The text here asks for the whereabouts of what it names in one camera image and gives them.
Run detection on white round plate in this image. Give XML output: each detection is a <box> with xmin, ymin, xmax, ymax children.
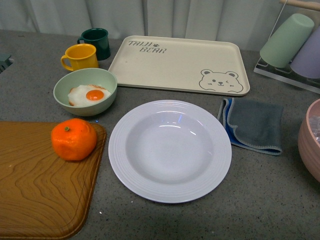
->
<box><xmin>108</xmin><ymin>100</ymin><xmax>232</xmax><ymax>204</ymax></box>

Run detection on orange mandarin fruit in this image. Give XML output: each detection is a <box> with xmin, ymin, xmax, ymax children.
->
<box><xmin>51</xmin><ymin>118</ymin><xmax>98</xmax><ymax>161</ymax></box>

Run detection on beige bear serving tray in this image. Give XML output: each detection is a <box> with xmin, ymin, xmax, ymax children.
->
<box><xmin>109</xmin><ymin>35</ymin><xmax>250</xmax><ymax>97</ymax></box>

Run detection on light green bowl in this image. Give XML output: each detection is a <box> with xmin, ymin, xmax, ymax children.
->
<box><xmin>53</xmin><ymin>68</ymin><xmax>118</xmax><ymax>117</ymax></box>

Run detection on fake fried egg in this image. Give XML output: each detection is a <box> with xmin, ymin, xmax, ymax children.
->
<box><xmin>68</xmin><ymin>84</ymin><xmax>111</xmax><ymax>107</ymax></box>

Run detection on grey blue folded cloth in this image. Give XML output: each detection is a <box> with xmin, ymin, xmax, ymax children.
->
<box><xmin>217</xmin><ymin>97</ymin><xmax>283</xmax><ymax>156</ymax></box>

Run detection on yellow mug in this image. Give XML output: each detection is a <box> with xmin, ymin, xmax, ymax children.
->
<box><xmin>60</xmin><ymin>43</ymin><xmax>99</xmax><ymax>72</ymax></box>

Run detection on dark green mug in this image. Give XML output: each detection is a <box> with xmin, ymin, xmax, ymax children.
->
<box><xmin>77</xmin><ymin>28</ymin><xmax>111</xmax><ymax>61</ymax></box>

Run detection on clear acrylic cup rack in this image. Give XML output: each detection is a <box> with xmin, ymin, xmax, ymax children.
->
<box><xmin>254</xmin><ymin>4</ymin><xmax>320</xmax><ymax>93</ymax></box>

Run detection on light green cup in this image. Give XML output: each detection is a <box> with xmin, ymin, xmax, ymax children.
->
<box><xmin>259</xmin><ymin>13</ymin><xmax>315</xmax><ymax>68</ymax></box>

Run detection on wooden cutting board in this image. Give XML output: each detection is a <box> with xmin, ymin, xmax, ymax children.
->
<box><xmin>0</xmin><ymin>121</ymin><xmax>107</xmax><ymax>240</ymax></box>

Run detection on pink bowl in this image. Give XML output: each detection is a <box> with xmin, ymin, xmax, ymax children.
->
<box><xmin>298</xmin><ymin>99</ymin><xmax>320</xmax><ymax>182</ymax></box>

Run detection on clear fake ice cubes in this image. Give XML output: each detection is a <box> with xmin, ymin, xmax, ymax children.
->
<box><xmin>308</xmin><ymin>113</ymin><xmax>320</xmax><ymax>143</ymax></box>

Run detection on purple cup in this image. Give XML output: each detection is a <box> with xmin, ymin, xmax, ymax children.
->
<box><xmin>290</xmin><ymin>27</ymin><xmax>320</xmax><ymax>79</ymax></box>

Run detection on grey dish rack corner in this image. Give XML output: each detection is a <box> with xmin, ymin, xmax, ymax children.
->
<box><xmin>0</xmin><ymin>53</ymin><xmax>15</xmax><ymax>73</ymax></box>

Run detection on wooden rack handle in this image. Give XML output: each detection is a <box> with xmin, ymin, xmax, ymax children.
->
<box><xmin>279</xmin><ymin>0</ymin><xmax>320</xmax><ymax>12</ymax></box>

